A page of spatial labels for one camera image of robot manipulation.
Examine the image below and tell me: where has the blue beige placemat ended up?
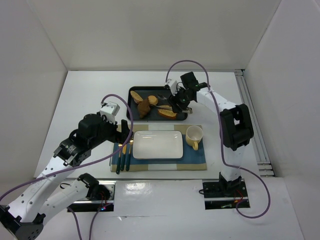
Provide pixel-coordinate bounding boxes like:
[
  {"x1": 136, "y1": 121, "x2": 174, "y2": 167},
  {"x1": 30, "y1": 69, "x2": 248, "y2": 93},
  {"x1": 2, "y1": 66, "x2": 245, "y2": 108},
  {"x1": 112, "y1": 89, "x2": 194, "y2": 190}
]
[{"x1": 125, "y1": 124, "x2": 207, "y2": 172}]

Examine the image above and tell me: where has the aluminium rail right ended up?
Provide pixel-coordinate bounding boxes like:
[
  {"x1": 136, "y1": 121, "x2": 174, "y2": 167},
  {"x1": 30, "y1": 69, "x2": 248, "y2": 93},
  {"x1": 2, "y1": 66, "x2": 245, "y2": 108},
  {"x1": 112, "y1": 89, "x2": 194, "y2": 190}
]
[{"x1": 234, "y1": 69, "x2": 275, "y2": 178}]

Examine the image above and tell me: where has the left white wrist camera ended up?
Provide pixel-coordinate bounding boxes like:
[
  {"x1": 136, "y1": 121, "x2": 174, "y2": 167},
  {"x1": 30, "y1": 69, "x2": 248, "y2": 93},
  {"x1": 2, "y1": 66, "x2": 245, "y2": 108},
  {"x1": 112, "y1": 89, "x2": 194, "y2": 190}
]
[{"x1": 99, "y1": 101, "x2": 120, "y2": 125}]

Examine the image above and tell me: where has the gold spoon green handle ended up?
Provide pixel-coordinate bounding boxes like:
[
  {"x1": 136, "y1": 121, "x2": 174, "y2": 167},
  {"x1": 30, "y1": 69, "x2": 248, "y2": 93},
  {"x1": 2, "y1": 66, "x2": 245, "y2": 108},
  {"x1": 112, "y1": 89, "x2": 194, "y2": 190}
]
[{"x1": 125, "y1": 139, "x2": 134, "y2": 172}]

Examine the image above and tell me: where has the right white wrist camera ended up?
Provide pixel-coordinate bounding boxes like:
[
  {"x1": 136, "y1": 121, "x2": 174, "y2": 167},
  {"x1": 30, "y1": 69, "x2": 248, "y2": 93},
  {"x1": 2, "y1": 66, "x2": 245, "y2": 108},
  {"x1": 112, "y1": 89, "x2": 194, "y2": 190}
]
[{"x1": 164, "y1": 78, "x2": 179, "y2": 96}]

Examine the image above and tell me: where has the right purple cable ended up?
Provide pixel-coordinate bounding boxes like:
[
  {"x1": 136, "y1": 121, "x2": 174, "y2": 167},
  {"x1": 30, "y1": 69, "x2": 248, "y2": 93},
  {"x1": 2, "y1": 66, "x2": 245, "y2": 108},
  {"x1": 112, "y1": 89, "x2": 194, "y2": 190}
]
[{"x1": 166, "y1": 59, "x2": 272, "y2": 220}]

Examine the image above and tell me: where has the white rectangular plate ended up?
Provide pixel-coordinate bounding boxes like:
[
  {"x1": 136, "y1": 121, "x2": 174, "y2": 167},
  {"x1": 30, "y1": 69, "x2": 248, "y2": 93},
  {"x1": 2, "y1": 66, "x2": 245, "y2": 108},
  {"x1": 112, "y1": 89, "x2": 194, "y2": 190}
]
[{"x1": 132, "y1": 130, "x2": 184, "y2": 160}]

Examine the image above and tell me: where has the purple cable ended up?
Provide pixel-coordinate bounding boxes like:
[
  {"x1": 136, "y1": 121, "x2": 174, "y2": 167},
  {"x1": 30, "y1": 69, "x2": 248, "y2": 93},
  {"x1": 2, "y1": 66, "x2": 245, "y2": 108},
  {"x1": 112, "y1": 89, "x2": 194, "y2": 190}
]
[
  {"x1": 166, "y1": 59, "x2": 272, "y2": 220},
  {"x1": 0, "y1": 94, "x2": 135, "y2": 240}
]

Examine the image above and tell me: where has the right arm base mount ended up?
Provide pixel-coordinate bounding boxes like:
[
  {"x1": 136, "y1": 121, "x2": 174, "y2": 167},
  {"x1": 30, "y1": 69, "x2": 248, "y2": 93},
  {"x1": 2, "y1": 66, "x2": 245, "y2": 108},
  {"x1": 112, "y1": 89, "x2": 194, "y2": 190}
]
[{"x1": 198, "y1": 180, "x2": 251, "y2": 210}]

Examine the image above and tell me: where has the yellow mug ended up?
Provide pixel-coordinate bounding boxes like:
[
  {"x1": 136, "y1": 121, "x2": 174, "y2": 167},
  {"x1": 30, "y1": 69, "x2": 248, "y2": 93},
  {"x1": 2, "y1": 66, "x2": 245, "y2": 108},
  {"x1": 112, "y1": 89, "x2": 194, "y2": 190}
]
[{"x1": 185, "y1": 125, "x2": 203, "y2": 151}]

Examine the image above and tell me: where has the gold fork green handle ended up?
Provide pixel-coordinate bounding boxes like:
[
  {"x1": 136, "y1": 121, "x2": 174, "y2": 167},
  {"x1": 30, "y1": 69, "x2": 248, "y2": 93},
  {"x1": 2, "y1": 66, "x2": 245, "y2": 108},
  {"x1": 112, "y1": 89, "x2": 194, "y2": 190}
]
[{"x1": 116, "y1": 144, "x2": 123, "y2": 175}]

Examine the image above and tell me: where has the round bread slice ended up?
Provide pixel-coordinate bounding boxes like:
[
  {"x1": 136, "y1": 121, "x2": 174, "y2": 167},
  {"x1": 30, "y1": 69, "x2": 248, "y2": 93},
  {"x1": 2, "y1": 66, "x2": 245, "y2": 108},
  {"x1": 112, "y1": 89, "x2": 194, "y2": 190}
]
[{"x1": 147, "y1": 95, "x2": 159, "y2": 106}]

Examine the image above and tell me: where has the toasted bread slice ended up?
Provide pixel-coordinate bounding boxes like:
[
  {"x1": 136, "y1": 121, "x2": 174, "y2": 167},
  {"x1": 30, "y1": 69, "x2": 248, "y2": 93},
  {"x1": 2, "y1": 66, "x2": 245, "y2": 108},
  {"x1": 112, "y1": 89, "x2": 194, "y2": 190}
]
[{"x1": 157, "y1": 108, "x2": 178, "y2": 120}]

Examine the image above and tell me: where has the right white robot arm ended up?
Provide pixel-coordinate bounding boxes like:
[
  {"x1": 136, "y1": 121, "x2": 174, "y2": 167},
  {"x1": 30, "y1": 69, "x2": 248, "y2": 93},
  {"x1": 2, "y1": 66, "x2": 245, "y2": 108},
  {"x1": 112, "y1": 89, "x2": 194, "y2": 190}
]
[{"x1": 164, "y1": 72, "x2": 254, "y2": 196}]

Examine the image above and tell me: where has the dark brown bread piece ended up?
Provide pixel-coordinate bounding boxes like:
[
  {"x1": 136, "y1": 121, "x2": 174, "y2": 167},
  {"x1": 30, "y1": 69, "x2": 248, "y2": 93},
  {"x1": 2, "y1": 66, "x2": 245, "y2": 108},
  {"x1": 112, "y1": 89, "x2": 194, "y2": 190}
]
[{"x1": 137, "y1": 98, "x2": 151, "y2": 119}]

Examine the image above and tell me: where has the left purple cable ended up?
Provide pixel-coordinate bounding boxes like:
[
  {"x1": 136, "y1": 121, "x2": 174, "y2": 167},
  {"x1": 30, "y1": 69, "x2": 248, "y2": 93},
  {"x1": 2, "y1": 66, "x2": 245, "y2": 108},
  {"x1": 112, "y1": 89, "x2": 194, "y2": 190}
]
[{"x1": 0, "y1": 94, "x2": 135, "y2": 240}]

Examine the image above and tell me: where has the bread slice far left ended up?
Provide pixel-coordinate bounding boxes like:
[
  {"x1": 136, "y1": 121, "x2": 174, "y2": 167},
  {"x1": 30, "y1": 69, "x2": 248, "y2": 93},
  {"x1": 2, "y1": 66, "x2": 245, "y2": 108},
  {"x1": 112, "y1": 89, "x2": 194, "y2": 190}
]
[{"x1": 130, "y1": 90, "x2": 144, "y2": 104}]

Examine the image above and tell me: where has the black baking tray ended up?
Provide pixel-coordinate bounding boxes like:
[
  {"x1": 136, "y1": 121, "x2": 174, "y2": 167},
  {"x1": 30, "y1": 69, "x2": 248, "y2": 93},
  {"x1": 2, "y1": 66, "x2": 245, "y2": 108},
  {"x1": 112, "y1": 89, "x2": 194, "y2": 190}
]
[{"x1": 127, "y1": 86, "x2": 188, "y2": 122}]

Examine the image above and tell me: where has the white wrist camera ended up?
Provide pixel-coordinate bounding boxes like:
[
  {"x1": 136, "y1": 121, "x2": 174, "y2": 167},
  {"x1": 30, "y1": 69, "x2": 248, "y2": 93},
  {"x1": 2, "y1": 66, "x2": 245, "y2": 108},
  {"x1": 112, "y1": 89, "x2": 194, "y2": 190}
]
[
  {"x1": 99, "y1": 101, "x2": 120, "y2": 125},
  {"x1": 164, "y1": 78, "x2": 179, "y2": 96}
]

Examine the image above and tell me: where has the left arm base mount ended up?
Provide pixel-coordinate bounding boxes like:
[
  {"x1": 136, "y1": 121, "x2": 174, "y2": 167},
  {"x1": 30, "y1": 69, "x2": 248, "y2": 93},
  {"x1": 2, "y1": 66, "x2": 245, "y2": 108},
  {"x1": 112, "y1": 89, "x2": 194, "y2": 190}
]
[{"x1": 69, "y1": 181, "x2": 116, "y2": 213}]

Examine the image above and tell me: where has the gold knife green handle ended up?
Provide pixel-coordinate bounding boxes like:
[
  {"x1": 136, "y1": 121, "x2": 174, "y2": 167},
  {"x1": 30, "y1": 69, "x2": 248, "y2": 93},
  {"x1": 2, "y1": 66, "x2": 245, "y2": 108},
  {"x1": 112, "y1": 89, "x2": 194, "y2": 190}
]
[{"x1": 120, "y1": 144, "x2": 127, "y2": 171}]

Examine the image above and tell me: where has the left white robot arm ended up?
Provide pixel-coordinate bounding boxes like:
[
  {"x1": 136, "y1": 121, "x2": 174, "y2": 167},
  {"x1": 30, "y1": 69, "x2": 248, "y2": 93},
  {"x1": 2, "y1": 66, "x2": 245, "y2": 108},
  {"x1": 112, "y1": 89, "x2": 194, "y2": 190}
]
[{"x1": 0, "y1": 113, "x2": 133, "y2": 240}]

